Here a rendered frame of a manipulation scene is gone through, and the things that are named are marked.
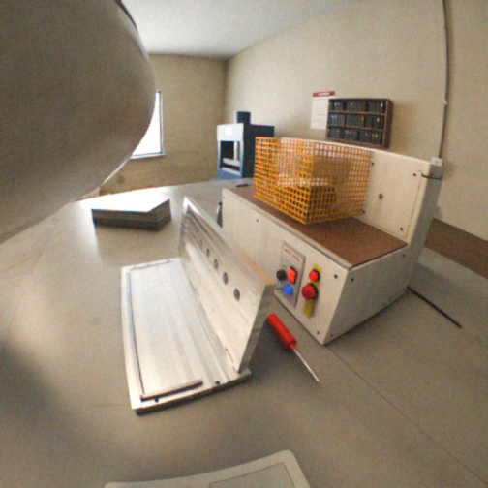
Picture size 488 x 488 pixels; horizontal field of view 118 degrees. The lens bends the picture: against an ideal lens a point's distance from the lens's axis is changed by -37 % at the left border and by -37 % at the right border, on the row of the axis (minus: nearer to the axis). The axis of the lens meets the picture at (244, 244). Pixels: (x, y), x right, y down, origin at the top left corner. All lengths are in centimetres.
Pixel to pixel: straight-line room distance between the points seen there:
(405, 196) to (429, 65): 167
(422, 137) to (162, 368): 201
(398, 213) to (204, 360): 51
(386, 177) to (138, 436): 69
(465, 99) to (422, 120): 38
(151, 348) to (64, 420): 22
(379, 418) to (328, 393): 10
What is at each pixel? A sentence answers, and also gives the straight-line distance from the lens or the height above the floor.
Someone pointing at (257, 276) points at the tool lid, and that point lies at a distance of 29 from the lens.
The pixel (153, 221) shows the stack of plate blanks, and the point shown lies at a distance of 101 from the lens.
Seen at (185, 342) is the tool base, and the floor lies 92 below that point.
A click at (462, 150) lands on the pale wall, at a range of 193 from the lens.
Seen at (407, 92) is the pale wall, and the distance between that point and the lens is 212.
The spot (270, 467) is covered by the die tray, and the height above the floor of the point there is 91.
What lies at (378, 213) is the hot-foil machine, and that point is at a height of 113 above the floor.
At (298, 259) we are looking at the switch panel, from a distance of 46.
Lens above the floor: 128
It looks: 27 degrees down
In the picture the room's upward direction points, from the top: 2 degrees clockwise
